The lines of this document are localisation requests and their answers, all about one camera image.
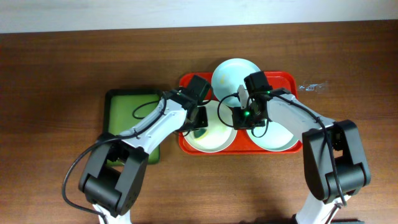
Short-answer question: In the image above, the pale blue top plate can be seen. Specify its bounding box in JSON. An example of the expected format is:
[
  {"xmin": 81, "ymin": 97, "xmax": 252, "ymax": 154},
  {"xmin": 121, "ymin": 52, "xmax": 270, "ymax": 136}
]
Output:
[{"xmin": 211, "ymin": 58, "xmax": 261, "ymax": 101}]

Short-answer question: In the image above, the white plate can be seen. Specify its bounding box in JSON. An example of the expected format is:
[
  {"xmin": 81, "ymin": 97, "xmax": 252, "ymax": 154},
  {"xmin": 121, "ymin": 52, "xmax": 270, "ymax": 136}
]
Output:
[{"xmin": 184, "ymin": 100, "xmax": 237, "ymax": 153}]

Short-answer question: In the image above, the pale green plate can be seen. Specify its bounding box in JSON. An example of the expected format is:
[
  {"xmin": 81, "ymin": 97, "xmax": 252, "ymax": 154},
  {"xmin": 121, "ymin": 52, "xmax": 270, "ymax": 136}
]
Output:
[{"xmin": 246, "ymin": 122, "xmax": 299, "ymax": 152}]

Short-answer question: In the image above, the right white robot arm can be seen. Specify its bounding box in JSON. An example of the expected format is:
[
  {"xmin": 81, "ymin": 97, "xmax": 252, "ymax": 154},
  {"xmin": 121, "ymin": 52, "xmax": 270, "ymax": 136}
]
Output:
[{"xmin": 233, "ymin": 71, "xmax": 371, "ymax": 223}]

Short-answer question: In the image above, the yellow and green sponge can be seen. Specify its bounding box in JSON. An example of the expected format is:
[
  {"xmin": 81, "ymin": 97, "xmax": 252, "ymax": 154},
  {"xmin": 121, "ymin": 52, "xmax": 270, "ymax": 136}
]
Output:
[{"xmin": 193, "ymin": 128, "xmax": 208, "ymax": 139}]

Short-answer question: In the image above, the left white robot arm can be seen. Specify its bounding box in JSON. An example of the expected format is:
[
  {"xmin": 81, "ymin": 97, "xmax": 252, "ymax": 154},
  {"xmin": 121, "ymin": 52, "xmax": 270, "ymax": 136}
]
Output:
[{"xmin": 78, "ymin": 75, "xmax": 211, "ymax": 223}]

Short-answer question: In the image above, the red plastic serving tray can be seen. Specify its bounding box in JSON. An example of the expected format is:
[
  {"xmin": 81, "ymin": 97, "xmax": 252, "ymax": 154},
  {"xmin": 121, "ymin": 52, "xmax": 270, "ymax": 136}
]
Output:
[{"xmin": 178, "ymin": 72, "xmax": 302, "ymax": 156}]

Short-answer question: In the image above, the black tray with green liquid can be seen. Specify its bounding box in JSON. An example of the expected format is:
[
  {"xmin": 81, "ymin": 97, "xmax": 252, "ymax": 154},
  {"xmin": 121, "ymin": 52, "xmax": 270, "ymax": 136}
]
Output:
[{"xmin": 102, "ymin": 88, "xmax": 162, "ymax": 165}]

